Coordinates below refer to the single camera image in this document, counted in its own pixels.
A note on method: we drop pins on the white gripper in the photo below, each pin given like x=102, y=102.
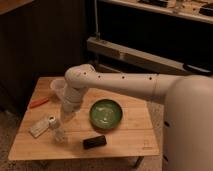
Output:
x=72, y=98

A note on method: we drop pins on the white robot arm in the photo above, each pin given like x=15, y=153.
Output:
x=188, y=109

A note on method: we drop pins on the clear plastic bottle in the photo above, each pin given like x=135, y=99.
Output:
x=58, y=131

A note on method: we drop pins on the clear plastic cup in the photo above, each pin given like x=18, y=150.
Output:
x=58, y=86

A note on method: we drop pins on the green round plate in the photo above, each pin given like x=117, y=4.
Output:
x=105, y=114

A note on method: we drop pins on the white rectangular packet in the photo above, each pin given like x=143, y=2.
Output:
x=39, y=127

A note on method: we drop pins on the wooden table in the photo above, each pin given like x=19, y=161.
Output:
x=133, y=137

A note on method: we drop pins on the black rectangular bar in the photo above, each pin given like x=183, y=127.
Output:
x=94, y=142

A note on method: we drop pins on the metal shelf beam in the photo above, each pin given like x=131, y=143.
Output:
x=142, y=59

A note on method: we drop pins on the vertical metal pole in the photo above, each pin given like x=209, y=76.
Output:
x=97, y=33

